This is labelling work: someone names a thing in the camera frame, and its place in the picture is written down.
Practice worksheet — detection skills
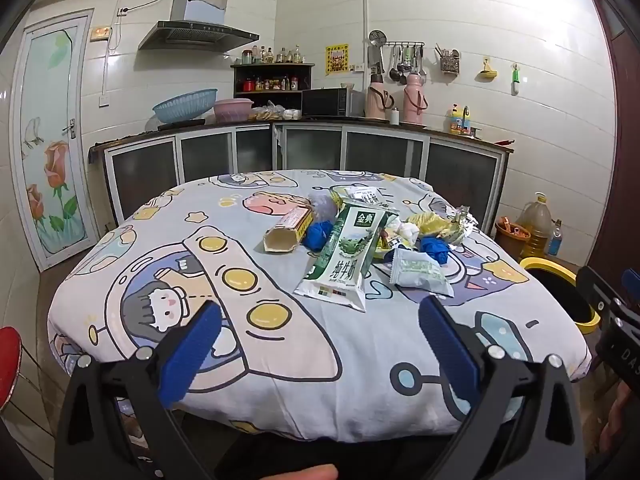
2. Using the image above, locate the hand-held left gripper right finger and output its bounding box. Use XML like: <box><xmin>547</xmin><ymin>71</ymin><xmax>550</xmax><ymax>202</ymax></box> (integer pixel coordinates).
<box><xmin>419</xmin><ymin>295</ymin><xmax>586</xmax><ymax>480</ymax></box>

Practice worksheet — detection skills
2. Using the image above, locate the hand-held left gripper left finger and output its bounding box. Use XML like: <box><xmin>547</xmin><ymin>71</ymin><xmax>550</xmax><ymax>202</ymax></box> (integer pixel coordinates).
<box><xmin>54</xmin><ymin>300</ymin><xmax>224</xmax><ymax>480</ymax></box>

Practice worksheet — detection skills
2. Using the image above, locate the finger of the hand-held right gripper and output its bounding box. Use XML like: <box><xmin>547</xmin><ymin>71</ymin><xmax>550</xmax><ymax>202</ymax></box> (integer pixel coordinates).
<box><xmin>576</xmin><ymin>266</ymin><xmax>626</xmax><ymax>321</ymax></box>
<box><xmin>622</xmin><ymin>269</ymin><xmax>640</xmax><ymax>306</ymax></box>

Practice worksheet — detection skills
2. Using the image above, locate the yellow rimmed trash bin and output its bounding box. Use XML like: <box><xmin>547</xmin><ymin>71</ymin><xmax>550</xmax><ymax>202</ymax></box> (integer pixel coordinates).
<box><xmin>520</xmin><ymin>257</ymin><xmax>603</xmax><ymax>335</ymax></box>

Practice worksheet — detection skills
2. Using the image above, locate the pale green wrapper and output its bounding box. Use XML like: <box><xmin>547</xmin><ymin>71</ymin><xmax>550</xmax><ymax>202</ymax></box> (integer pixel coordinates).
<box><xmin>390</xmin><ymin>249</ymin><xmax>455</xmax><ymax>298</ymax></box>

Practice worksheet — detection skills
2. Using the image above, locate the yellow cartoon snack bag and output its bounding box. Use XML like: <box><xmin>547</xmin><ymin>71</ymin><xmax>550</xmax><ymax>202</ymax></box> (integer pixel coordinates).
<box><xmin>407</xmin><ymin>205</ymin><xmax>478</xmax><ymax>248</ymax></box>

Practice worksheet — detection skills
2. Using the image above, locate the person's right hand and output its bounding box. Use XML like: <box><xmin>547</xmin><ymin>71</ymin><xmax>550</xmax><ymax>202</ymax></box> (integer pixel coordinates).
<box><xmin>607</xmin><ymin>382</ymin><xmax>640</xmax><ymax>461</ymax></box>

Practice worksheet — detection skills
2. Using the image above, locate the person's left hand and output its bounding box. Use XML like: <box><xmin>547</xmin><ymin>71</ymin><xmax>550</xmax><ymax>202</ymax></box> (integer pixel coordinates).
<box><xmin>245</xmin><ymin>464</ymin><xmax>339</xmax><ymax>480</ymax></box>

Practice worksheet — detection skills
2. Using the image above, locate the large cooking oil bottle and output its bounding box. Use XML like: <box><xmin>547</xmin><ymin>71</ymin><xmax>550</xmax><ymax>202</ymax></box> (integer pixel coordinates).
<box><xmin>517</xmin><ymin>192</ymin><xmax>553</xmax><ymax>258</ymax></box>

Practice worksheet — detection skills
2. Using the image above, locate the brown bucket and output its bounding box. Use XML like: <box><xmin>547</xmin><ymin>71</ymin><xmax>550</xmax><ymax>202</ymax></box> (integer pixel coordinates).
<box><xmin>495</xmin><ymin>216</ymin><xmax>531</xmax><ymax>257</ymax></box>

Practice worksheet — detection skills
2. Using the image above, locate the blue crumpled glove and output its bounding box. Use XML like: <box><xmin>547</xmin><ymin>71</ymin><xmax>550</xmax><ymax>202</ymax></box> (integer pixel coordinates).
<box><xmin>304</xmin><ymin>220</ymin><xmax>335</xmax><ymax>251</ymax></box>
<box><xmin>419</xmin><ymin>236</ymin><xmax>451</xmax><ymax>265</ymax></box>

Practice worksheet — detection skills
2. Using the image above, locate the small yellow wrapper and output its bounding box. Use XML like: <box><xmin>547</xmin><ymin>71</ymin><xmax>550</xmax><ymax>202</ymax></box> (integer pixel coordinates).
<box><xmin>374</xmin><ymin>230</ymin><xmax>401</xmax><ymax>260</ymax></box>

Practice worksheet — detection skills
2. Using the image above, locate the white tissue wad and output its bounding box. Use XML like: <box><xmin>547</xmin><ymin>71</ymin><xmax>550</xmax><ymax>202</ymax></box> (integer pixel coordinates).
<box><xmin>395</xmin><ymin>221</ymin><xmax>421</xmax><ymax>248</ymax></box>

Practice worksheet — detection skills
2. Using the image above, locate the green and white milk bag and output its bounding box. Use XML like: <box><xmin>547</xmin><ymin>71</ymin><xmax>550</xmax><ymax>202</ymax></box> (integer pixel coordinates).
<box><xmin>294</xmin><ymin>199</ymin><xmax>401</xmax><ymax>312</ymax></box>

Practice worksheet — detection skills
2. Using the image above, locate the yellow cardboard box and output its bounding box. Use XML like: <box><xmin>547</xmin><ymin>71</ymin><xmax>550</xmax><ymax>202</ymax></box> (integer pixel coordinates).
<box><xmin>262</xmin><ymin>206</ymin><xmax>315</xmax><ymax>253</ymax></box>

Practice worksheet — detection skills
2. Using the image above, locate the white printed packet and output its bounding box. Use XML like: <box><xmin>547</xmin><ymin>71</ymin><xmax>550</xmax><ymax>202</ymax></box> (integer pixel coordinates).
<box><xmin>345</xmin><ymin>186</ymin><xmax>386</xmax><ymax>207</ymax></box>

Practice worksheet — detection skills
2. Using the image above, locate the red stool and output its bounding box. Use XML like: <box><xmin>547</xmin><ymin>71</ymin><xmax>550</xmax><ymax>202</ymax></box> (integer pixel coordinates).
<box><xmin>0</xmin><ymin>326</ymin><xmax>23</xmax><ymax>411</ymax></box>

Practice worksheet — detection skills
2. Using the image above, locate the clear plastic bag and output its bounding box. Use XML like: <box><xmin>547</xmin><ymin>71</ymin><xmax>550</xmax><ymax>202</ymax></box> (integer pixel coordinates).
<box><xmin>307</xmin><ymin>187</ymin><xmax>346</xmax><ymax>223</ymax></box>

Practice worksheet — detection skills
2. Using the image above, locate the kitchen counter cabinet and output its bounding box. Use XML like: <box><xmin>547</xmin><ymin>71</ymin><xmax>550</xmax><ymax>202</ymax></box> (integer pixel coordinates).
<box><xmin>90</xmin><ymin>122</ymin><xmax>515</xmax><ymax>231</ymax></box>

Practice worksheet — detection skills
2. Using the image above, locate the yellow dish soap bottle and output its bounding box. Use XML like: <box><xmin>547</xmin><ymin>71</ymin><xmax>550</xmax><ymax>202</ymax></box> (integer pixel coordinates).
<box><xmin>448</xmin><ymin>104</ymin><xmax>473</xmax><ymax>135</ymax></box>

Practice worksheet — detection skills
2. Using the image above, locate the floral glass door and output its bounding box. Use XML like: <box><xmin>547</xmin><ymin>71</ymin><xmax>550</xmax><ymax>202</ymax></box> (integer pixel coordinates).
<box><xmin>10</xmin><ymin>9</ymin><xmax>101</xmax><ymax>273</ymax></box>

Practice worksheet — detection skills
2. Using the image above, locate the pink plastic basin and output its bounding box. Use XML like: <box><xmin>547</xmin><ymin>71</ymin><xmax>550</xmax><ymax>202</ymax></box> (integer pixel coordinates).
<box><xmin>214</xmin><ymin>99</ymin><xmax>255</xmax><ymax>122</ymax></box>

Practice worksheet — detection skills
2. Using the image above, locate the blue plastic basket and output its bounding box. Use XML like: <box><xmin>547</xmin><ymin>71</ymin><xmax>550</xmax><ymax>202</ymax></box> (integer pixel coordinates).
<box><xmin>152</xmin><ymin>89</ymin><xmax>218</xmax><ymax>123</ymax></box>

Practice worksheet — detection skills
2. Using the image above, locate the plastic bag of food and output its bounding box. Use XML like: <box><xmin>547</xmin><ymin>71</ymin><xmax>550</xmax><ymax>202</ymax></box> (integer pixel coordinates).
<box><xmin>250</xmin><ymin>101</ymin><xmax>303</xmax><ymax>121</ymax></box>

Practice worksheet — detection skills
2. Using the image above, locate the pink thermos with brown band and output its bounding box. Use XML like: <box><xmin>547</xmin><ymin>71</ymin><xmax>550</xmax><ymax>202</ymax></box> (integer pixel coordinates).
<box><xmin>366</xmin><ymin>73</ymin><xmax>396</xmax><ymax>121</ymax></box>

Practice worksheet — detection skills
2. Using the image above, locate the metal chopstick holder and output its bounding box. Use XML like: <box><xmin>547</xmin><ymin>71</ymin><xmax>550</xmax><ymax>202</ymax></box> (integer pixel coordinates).
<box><xmin>435</xmin><ymin>42</ymin><xmax>461</xmax><ymax>73</ymax></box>

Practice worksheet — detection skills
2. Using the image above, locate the black microwave oven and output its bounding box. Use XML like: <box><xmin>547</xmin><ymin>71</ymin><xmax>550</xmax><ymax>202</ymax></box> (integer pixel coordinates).
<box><xmin>301</xmin><ymin>88</ymin><xmax>366</xmax><ymax>119</ymax></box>

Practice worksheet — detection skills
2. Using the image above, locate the dark corner shelf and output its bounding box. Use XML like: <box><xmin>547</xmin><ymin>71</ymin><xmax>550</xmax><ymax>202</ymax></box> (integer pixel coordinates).
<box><xmin>231</xmin><ymin>62</ymin><xmax>316</xmax><ymax>96</ymax></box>

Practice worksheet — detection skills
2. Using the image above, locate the row of spice jars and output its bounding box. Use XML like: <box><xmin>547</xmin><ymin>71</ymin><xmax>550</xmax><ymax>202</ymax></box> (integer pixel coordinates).
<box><xmin>242</xmin><ymin>76</ymin><xmax>301</xmax><ymax>92</ymax></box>

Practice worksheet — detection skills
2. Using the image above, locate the rack of hanging utensils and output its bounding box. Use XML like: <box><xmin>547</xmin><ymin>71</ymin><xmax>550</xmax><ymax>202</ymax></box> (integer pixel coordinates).
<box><xmin>367</xmin><ymin>30</ymin><xmax>427</xmax><ymax>86</ymax></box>

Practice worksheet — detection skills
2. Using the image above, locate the row of condiment bottles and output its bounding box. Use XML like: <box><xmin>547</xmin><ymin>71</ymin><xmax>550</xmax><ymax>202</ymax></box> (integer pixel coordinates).
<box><xmin>242</xmin><ymin>45</ymin><xmax>306</xmax><ymax>65</ymax></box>

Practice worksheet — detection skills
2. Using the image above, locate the steel range hood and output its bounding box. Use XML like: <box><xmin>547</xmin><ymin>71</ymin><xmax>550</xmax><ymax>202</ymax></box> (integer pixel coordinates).
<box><xmin>137</xmin><ymin>0</ymin><xmax>261</xmax><ymax>52</ymax></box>

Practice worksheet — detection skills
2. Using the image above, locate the yellow wall poster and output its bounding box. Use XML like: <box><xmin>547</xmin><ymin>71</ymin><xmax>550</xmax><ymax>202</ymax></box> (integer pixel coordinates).
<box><xmin>325</xmin><ymin>44</ymin><xmax>350</xmax><ymax>76</ymax></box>

